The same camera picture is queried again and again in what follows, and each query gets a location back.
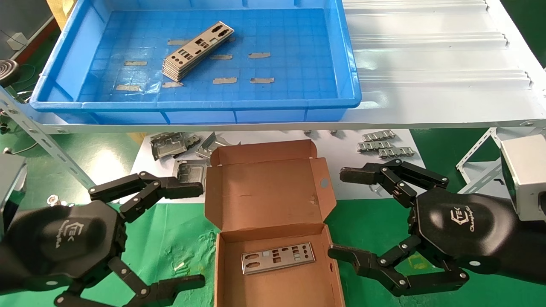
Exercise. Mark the slotted metal angle bar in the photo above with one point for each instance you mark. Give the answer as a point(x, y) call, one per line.
point(38, 134)

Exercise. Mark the blue plastic tray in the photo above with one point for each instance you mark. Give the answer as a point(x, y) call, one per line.
point(298, 68)

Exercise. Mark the small metal bracket piece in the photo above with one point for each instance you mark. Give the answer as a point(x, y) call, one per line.
point(193, 140)

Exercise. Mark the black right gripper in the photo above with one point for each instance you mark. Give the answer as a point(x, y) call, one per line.
point(460, 226)

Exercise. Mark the grey tape strip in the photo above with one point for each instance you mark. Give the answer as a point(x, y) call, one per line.
point(262, 80)
point(225, 80)
point(259, 55)
point(135, 63)
point(221, 56)
point(172, 84)
point(178, 42)
point(128, 88)

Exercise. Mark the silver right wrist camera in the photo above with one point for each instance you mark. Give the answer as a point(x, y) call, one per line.
point(527, 175)

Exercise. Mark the bent metal bracket plate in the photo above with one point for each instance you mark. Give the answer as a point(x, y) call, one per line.
point(168, 146)

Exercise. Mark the metal shield plate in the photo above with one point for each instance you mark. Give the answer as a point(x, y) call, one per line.
point(198, 44)
point(279, 259)

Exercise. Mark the small metal scrap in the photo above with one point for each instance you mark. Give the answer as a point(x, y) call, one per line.
point(180, 266)

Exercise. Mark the slotted metal angle bracket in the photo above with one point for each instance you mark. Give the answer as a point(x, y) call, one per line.
point(475, 151)

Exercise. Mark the yellow cardboard piece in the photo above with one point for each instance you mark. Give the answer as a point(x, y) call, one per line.
point(59, 10)

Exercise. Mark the brown cardboard box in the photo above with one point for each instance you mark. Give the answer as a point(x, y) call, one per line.
point(264, 196)

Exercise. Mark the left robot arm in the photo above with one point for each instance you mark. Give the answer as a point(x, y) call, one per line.
point(5, 268)

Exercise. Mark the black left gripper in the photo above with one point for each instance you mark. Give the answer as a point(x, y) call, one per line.
point(64, 238)

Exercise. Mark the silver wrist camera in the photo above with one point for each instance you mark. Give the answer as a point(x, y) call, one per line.
point(527, 175)
point(10, 192)

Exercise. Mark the rectangular metal frame part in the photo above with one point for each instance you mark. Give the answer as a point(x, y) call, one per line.
point(192, 168)

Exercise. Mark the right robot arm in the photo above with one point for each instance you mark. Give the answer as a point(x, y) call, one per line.
point(531, 251)

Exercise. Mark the toothed metal strip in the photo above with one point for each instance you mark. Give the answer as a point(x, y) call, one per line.
point(379, 135)
point(396, 152)
point(375, 146)

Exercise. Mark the silver binder clip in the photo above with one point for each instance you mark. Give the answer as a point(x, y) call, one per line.
point(53, 199)

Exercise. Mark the white wall socket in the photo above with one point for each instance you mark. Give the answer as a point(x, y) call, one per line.
point(17, 40)

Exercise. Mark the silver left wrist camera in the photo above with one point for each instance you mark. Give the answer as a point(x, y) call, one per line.
point(10, 192)

